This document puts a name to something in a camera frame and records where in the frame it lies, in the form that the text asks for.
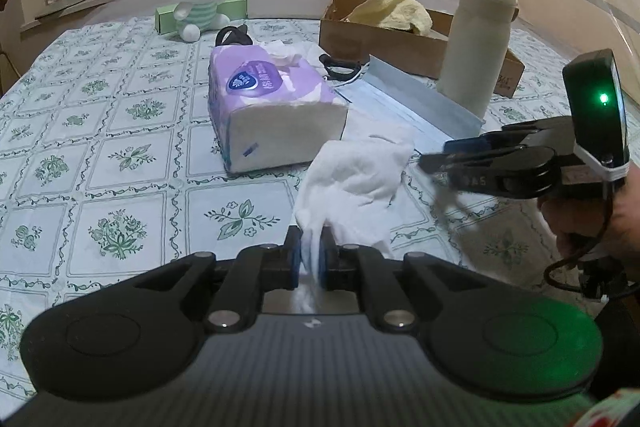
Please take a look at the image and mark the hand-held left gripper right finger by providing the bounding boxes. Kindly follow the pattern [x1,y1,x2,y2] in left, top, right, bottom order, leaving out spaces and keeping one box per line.
[320,227,496,333]

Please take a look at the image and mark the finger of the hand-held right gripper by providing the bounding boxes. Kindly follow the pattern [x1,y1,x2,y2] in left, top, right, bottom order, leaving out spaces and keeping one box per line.
[417,146,538,196]
[442,117,575,154]

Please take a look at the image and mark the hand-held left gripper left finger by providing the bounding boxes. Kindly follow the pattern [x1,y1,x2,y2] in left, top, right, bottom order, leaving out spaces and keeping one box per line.
[120,227,303,333]

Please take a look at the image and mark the white tissue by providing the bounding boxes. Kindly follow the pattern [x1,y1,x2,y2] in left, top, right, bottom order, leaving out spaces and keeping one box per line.
[292,134,416,315]
[267,39,313,70]

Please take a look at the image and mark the cardboard box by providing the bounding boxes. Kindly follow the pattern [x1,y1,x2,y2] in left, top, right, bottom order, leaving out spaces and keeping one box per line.
[319,0,526,98]

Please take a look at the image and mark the yellow towel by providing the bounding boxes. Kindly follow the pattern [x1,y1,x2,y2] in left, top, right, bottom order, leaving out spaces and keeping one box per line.
[345,0,433,35]

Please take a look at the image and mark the person's right hand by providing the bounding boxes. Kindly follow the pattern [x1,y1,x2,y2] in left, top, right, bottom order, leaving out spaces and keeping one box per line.
[537,187,640,260]

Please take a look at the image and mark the blue face mask box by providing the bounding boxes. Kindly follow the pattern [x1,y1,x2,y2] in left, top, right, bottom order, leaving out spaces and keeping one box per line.
[340,56,487,142]

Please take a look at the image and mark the cream insulated bottle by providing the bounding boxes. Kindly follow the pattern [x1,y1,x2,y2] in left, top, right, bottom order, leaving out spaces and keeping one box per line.
[437,0,518,120]

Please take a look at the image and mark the black smart band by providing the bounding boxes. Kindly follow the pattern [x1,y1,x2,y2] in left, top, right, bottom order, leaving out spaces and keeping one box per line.
[319,54,361,82]

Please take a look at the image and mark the purple tissue pack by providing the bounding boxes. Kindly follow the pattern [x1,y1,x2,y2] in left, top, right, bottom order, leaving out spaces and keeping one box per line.
[207,42,349,174]

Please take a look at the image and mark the white crumpled tissue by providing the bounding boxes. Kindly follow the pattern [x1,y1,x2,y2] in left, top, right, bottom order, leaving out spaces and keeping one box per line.
[267,39,313,70]

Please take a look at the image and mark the green printed tablecloth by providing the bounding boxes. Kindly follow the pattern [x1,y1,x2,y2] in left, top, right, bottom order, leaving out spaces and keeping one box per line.
[0,16,616,373]

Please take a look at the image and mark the green box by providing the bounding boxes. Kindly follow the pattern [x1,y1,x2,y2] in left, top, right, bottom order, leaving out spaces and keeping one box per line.
[154,0,248,35]

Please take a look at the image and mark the red floral cloth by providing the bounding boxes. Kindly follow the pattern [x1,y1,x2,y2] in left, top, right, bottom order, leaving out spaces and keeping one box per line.
[590,387,640,427]

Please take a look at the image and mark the black cable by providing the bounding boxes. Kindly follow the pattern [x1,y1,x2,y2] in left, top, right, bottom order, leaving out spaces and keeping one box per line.
[544,179,640,303]

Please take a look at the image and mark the black looped strap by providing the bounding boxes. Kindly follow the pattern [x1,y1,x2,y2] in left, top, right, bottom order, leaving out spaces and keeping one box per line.
[215,24,251,48]

